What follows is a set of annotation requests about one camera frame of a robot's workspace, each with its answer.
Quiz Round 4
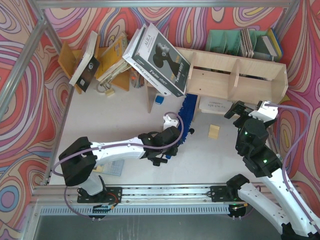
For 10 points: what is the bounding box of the light wooden bookshelf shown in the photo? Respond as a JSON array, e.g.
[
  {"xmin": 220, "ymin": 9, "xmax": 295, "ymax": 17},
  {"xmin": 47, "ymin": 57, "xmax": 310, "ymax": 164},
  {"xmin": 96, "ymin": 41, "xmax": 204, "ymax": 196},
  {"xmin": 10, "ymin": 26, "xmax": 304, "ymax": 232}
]
[{"xmin": 146, "ymin": 46, "xmax": 289, "ymax": 123}]

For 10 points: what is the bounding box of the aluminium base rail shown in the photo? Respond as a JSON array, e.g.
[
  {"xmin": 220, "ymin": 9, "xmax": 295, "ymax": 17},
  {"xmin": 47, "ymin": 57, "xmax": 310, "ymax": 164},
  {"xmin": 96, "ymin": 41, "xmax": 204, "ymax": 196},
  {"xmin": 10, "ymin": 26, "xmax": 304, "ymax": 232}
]
[{"xmin": 32, "ymin": 183, "xmax": 301, "ymax": 206}]

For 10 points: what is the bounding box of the green desk organizer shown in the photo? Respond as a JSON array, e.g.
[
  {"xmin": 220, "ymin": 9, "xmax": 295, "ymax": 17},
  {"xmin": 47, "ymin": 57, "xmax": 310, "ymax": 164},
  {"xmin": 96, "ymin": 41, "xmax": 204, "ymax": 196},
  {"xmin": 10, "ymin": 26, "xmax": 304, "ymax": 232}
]
[{"xmin": 205, "ymin": 29, "xmax": 278, "ymax": 62}]

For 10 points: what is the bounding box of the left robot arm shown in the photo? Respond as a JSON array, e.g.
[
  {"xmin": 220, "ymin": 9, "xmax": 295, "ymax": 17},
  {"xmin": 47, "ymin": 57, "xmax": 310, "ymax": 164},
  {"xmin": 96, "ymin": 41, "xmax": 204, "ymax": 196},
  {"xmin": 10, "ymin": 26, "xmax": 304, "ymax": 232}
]
[{"xmin": 58, "ymin": 126, "xmax": 181, "ymax": 197}]

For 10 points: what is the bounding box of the white Chokladfabriken book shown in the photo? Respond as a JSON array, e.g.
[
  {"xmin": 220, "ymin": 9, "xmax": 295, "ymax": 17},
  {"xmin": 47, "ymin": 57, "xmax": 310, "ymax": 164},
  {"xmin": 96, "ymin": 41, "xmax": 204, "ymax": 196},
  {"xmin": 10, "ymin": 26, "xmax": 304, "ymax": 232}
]
[{"xmin": 122, "ymin": 24, "xmax": 172, "ymax": 96}]

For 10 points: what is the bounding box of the blue covered book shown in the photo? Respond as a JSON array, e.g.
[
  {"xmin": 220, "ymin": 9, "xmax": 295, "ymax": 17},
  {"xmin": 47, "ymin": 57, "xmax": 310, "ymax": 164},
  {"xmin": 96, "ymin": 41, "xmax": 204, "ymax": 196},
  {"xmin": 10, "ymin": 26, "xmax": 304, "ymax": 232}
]
[{"xmin": 265, "ymin": 28, "xmax": 284, "ymax": 62}]

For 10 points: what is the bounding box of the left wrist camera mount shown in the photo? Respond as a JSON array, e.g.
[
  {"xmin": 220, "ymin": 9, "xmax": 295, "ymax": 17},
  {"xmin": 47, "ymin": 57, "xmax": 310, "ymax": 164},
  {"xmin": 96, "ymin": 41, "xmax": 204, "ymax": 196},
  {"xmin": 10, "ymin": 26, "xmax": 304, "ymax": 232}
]
[{"xmin": 163, "ymin": 114, "xmax": 179, "ymax": 130}]

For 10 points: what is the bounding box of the pencil cup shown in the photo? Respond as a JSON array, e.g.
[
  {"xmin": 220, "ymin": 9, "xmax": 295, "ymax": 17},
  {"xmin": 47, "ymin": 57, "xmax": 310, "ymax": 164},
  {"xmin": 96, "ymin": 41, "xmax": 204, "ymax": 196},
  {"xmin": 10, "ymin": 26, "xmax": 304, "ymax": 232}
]
[{"xmin": 130, "ymin": 72, "xmax": 145, "ymax": 89}]

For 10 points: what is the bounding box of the blue microfiber duster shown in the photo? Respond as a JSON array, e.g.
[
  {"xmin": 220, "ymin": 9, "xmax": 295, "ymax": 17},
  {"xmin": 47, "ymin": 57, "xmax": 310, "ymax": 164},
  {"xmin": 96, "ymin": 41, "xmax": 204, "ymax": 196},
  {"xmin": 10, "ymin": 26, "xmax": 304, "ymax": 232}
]
[{"xmin": 178, "ymin": 93, "xmax": 198, "ymax": 145}]

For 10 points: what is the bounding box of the black small tool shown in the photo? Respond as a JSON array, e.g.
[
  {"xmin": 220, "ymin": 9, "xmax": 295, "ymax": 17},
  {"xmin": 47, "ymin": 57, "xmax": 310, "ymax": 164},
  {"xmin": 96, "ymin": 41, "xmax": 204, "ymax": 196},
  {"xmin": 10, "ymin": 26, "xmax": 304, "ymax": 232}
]
[{"xmin": 152, "ymin": 158, "xmax": 168, "ymax": 167}]

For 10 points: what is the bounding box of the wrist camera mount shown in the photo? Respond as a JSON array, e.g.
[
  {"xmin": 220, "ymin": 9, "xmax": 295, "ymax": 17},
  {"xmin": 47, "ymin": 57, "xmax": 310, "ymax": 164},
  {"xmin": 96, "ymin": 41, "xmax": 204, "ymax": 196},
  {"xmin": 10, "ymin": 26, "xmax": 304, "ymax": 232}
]
[
  {"xmin": 163, "ymin": 114, "xmax": 179, "ymax": 130},
  {"xmin": 248, "ymin": 101, "xmax": 278, "ymax": 123}
]

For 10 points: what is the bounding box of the black white Twins story book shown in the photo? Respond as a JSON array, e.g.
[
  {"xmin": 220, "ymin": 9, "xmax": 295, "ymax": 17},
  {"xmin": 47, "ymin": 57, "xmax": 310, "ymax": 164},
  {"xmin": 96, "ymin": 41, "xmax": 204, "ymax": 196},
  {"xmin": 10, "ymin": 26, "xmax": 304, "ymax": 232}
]
[{"xmin": 133, "ymin": 23, "xmax": 191, "ymax": 97}]

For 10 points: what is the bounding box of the white black paperback book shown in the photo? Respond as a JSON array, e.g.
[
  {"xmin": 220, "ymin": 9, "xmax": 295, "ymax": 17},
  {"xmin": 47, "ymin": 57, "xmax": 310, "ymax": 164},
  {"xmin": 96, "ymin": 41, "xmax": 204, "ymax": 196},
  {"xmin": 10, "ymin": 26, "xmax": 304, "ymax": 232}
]
[{"xmin": 69, "ymin": 31, "xmax": 100, "ymax": 92}]

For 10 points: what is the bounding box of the blue yellow calculator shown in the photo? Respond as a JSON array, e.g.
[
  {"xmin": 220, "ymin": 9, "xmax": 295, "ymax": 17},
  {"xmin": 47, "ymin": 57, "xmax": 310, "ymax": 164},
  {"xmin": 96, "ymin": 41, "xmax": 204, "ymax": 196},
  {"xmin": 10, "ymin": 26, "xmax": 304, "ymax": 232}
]
[{"xmin": 92, "ymin": 159, "xmax": 125, "ymax": 177}]

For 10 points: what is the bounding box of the blue white eraser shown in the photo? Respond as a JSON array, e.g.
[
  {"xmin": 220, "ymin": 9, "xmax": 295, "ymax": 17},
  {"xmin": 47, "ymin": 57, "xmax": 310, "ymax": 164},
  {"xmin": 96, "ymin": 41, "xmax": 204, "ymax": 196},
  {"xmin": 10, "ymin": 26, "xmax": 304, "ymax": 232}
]
[{"xmin": 154, "ymin": 94, "xmax": 165, "ymax": 105}]

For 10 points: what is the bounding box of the yellow sticky note pad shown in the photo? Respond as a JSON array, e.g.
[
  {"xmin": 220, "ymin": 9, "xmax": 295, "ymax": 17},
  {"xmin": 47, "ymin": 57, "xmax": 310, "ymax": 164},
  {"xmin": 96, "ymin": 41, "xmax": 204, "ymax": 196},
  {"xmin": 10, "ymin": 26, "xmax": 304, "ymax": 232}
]
[{"xmin": 208, "ymin": 124, "xmax": 220, "ymax": 139}]

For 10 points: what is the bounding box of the yellow book stack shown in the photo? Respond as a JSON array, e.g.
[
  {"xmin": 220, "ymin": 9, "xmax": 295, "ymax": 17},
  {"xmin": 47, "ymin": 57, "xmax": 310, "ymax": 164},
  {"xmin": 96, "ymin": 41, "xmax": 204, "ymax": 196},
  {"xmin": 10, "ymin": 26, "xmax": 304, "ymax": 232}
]
[{"xmin": 96, "ymin": 32, "xmax": 128, "ymax": 84}]

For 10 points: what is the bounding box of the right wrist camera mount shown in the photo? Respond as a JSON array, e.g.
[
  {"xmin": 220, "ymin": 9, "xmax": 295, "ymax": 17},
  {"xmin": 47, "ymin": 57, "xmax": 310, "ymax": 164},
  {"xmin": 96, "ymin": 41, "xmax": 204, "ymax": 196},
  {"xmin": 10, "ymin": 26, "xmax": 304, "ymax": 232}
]
[{"xmin": 248, "ymin": 101, "xmax": 278, "ymax": 123}]

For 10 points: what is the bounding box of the white black utility knife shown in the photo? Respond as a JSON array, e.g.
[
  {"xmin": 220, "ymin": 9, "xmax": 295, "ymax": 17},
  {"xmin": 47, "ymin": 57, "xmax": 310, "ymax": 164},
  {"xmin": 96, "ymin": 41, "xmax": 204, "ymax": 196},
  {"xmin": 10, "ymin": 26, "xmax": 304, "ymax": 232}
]
[{"xmin": 189, "ymin": 128, "xmax": 195, "ymax": 135}]

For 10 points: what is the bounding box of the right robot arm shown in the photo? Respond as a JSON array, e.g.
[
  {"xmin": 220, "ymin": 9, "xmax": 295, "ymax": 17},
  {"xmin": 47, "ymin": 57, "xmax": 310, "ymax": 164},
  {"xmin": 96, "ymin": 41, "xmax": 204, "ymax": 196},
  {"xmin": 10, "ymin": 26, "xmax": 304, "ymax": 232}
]
[{"xmin": 224, "ymin": 101, "xmax": 320, "ymax": 240}]

